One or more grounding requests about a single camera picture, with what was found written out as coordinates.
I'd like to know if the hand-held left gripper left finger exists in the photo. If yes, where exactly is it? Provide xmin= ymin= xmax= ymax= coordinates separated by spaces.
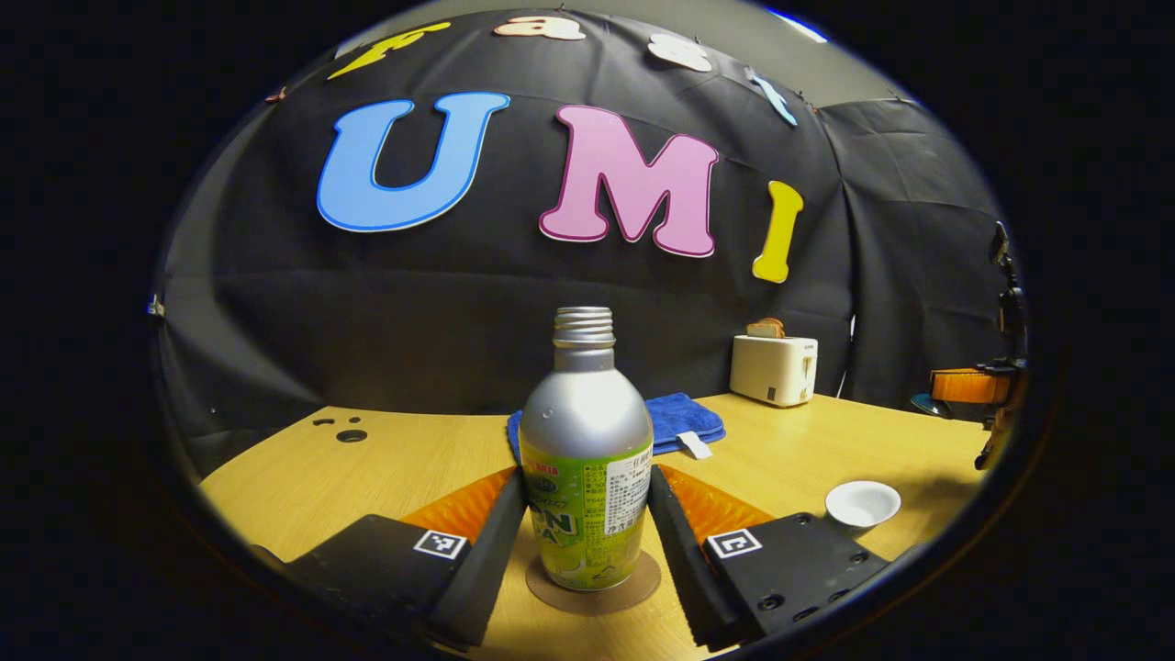
xmin=250 ymin=465 xmax=531 ymax=649

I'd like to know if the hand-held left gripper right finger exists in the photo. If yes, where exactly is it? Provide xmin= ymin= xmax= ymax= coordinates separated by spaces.
xmin=646 ymin=463 xmax=891 ymax=651

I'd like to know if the round brown coaster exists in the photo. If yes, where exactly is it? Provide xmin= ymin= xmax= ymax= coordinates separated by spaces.
xmin=525 ymin=549 xmax=662 ymax=616

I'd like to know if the silver green water bottle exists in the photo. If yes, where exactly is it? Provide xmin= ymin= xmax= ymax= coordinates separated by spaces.
xmin=519 ymin=307 xmax=655 ymax=591

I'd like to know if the blue towel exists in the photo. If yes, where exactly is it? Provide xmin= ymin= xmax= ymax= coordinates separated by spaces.
xmin=507 ymin=392 xmax=726 ymax=460

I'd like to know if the white toaster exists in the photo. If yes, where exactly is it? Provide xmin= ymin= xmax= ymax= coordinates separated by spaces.
xmin=730 ymin=334 xmax=819 ymax=408

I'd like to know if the black backdrop cloth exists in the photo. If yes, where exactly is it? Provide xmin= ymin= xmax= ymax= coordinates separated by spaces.
xmin=151 ymin=7 xmax=1020 ymax=478

